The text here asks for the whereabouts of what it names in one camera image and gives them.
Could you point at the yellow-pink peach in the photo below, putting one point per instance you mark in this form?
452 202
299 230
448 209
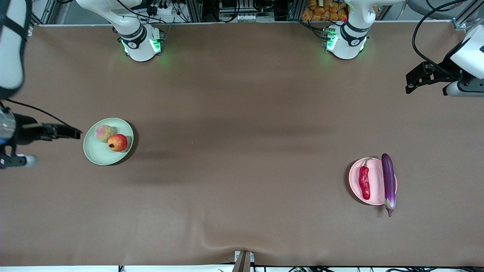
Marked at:
103 132

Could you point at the red-orange pomegranate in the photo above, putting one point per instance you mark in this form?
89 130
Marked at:
118 143

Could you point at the purple eggplant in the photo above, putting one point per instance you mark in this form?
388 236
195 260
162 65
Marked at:
388 177

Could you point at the red chili pepper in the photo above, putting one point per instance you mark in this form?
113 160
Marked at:
365 183

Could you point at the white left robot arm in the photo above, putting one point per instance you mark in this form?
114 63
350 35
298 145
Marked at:
346 43

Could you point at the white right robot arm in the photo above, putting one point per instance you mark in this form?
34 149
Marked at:
138 43

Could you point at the bag of orange fruits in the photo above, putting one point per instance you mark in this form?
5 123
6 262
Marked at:
321 11

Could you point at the light green round plate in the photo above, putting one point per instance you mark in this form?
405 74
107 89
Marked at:
99 153

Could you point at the dark grey round seat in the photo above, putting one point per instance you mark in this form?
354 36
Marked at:
431 7

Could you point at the pink round plate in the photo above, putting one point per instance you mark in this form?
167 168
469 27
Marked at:
376 179

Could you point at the white power strip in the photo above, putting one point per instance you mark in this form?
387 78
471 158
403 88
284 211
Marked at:
162 10

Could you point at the brown tablecloth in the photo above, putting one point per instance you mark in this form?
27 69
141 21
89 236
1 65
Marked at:
242 219

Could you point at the aluminium frame profile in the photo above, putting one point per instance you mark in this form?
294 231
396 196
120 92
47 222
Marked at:
469 15

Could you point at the grey metal post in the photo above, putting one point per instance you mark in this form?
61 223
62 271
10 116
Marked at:
243 262

